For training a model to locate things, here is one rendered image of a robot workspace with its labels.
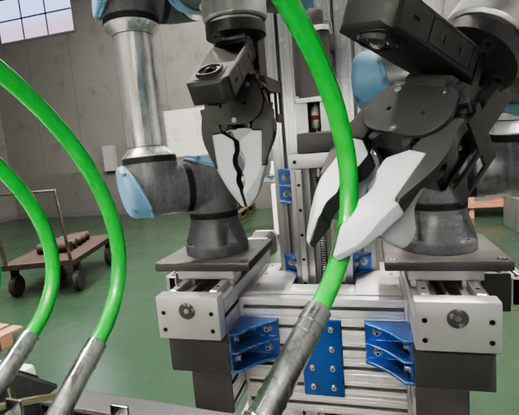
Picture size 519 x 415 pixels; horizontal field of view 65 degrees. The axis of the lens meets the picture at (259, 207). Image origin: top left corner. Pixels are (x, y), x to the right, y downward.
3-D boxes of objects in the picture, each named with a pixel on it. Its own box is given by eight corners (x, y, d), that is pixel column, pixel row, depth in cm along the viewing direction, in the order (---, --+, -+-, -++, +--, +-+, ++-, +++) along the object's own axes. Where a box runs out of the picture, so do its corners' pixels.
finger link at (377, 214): (395, 301, 29) (451, 198, 31) (361, 263, 25) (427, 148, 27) (359, 286, 31) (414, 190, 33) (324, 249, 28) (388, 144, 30)
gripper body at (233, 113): (286, 128, 53) (278, 30, 51) (264, 126, 45) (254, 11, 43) (232, 133, 55) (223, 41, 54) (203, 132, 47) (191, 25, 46)
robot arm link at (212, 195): (247, 208, 95) (242, 150, 93) (193, 216, 88) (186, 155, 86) (226, 204, 105) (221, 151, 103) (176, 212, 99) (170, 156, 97)
